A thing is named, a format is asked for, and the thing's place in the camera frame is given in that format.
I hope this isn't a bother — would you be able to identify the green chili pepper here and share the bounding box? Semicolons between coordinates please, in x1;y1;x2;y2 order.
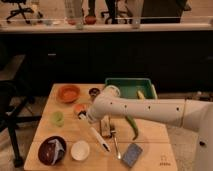
125;116;139;140

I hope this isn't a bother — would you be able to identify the background office chair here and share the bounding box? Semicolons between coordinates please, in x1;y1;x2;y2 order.
0;0;43;24

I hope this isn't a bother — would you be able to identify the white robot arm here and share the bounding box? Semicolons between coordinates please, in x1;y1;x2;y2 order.
86;85;213;171

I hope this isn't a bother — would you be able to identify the yellow corn cob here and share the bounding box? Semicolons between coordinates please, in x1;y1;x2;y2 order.
137;90;145;99

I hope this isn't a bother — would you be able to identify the black office chair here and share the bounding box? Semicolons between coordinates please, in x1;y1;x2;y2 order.
0;54;43;168

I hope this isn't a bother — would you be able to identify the wooden block box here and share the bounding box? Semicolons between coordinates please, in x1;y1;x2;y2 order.
100;116;111;138

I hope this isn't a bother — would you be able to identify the green plastic cup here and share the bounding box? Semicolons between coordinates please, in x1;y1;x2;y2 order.
51;111;64;127

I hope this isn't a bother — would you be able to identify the white bowl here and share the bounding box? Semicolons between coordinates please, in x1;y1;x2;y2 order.
70;140;90;161

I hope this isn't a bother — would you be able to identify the green plastic tray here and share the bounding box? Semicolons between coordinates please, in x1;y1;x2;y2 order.
105;78;157;99

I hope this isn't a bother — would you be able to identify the blue sponge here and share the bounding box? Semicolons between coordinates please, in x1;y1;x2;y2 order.
122;143;143;168

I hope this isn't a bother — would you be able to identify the orange bowl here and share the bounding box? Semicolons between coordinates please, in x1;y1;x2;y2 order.
57;85;80;103

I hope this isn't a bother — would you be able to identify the small orange cup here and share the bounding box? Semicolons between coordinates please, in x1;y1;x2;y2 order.
74;103;87;114

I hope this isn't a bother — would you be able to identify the grey crumpled cloth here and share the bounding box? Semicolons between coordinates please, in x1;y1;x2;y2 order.
48;139;65;165

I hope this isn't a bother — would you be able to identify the dark red bowl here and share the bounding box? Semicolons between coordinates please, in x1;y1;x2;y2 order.
38;136;66;165

